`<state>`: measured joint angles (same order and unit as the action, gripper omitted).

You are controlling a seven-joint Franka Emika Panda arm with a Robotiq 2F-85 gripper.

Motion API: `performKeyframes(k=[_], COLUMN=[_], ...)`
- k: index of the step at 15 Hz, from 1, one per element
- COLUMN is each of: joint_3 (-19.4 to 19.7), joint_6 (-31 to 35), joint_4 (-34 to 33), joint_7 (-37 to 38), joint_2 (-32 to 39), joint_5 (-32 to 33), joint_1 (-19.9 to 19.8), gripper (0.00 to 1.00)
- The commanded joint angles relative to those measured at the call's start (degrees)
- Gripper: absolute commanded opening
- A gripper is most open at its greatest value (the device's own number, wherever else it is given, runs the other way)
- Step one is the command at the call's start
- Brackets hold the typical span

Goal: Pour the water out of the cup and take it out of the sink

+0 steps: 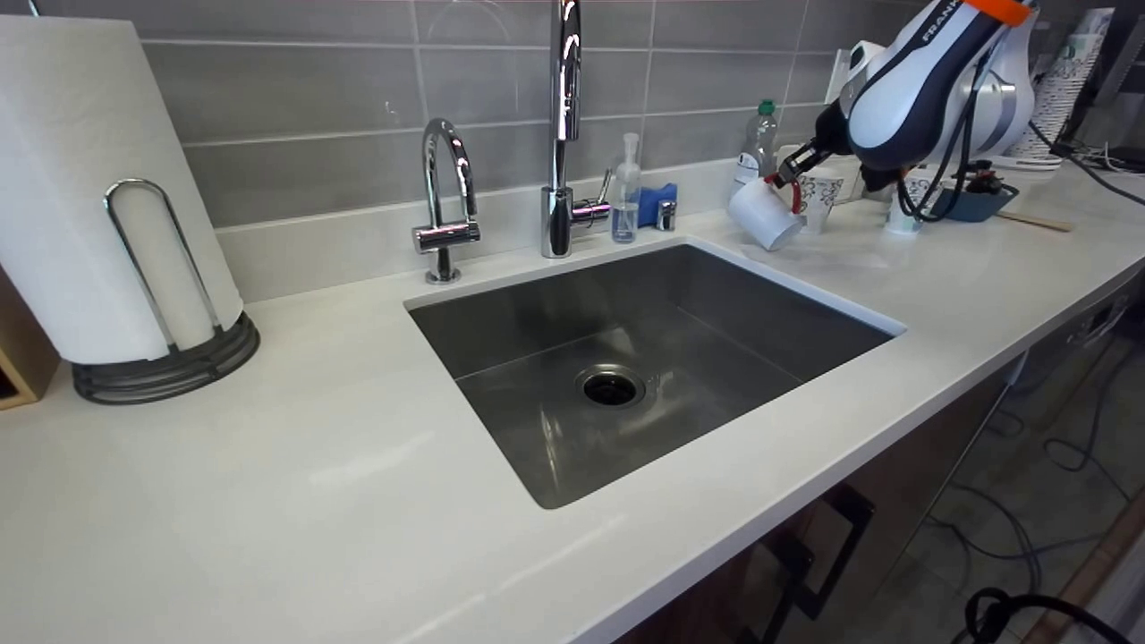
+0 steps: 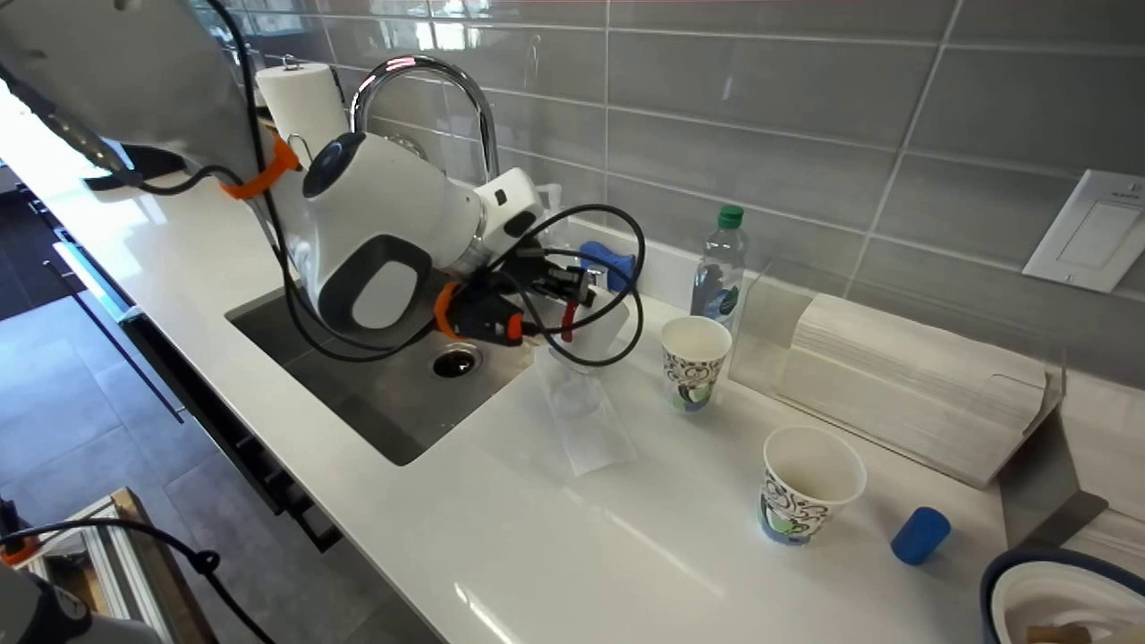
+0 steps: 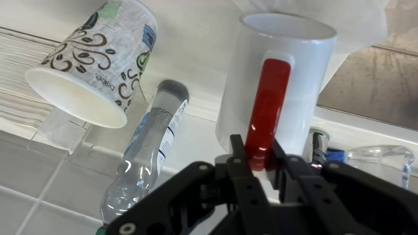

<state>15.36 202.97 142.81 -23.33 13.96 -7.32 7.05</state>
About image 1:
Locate tall chrome faucet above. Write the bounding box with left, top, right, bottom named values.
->
left=538, top=0, right=617, bottom=261

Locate wooden box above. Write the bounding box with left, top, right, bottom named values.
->
left=0, top=265, right=61, bottom=413

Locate blue sponge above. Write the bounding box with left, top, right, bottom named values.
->
left=633, top=178, right=679, bottom=237

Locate white paper towel roll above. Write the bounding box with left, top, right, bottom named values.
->
left=0, top=14, right=249, bottom=369

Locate clear soap pump bottle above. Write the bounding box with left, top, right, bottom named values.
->
left=610, top=127, right=648, bottom=245

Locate narrow printed paper cup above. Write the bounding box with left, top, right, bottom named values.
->
left=798, top=169, right=847, bottom=231

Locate small chrome faucet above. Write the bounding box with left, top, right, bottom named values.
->
left=412, top=114, right=485, bottom=287

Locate sink drain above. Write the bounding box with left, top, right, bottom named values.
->
left=580, top=363, right=648, bottom=412

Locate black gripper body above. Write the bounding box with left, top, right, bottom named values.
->
left=782, top=131, right=853, bottom=187

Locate stainless steel sink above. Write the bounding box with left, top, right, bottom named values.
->
left=404, top=239, right=902, bottom=514

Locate green capped water bottle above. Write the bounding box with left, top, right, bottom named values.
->
left=737, top=96, right=782, bottom=187

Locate dark cabinet front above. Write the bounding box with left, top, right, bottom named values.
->
left=620, top=271, right=1145, bottom=644

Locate white mug with red handle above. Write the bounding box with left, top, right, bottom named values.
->
left=725, top=172, right=809, bottom=254

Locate metal paper towel holder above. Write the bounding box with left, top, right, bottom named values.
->
left=69, top=176, right=265, bottom=409

